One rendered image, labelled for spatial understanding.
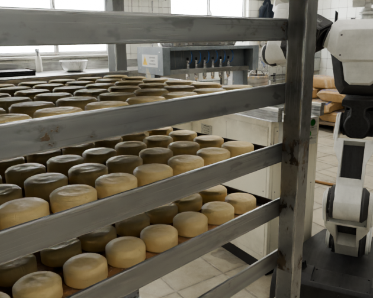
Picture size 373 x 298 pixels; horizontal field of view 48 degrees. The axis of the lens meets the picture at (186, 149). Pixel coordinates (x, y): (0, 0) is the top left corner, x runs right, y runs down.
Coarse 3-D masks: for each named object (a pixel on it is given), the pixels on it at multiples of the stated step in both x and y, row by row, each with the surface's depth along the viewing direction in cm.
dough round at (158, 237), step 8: (160, 224) 58; (144, 232) 55; (152, 232) 55; (160, 232) 55; (168, 232) 55; (176, 232) 56; (144, 240) 54; (152, 240) 54; (160, 240) 54; (168, 240) 54; (176, 240) 55; (152, 248) 54; (160, 248) 54; (168, 248) 54
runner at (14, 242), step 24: (216, 168) 53; (240, 168) 57; (144, 192) 46; (168, 192) 48; (192, 192) 51; (48, 216) 38; (72, 216) 40; (96, 216) 42; (120, 216) 44; (0, 240) 35; (24, 240) 37; (48, 240) 38; (0, 264) 35
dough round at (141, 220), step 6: (138, 216) 60; (144, 216) 60; (120, 222) 59; (126, 222) 59; (132, 222) 59; (138, 222) 59; (144, 222) 59; (120, 228) 58; (126, 228) 58; (132, 228) 58; (138, 228) 58; (120, 234) 59; (126, 234) 58; (132, 234) 58; (138, 234) 58
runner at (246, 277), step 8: (272, 256) 67; (256, 264) 64; (264, 264) 66; (272, 264) 68; (240, 272) 62; (248, 272) 63; (256, 272) 65; (264, 272) 66; (232, 280) 60; (240, 280) 62; (248, 280) 63; (216, 288) 58; (224, 288) 59; (232, 288) 61; (240, 288) 62; (200, 296) 56; (208, 296) 57; (216, 296) 58; (224, 296) 60
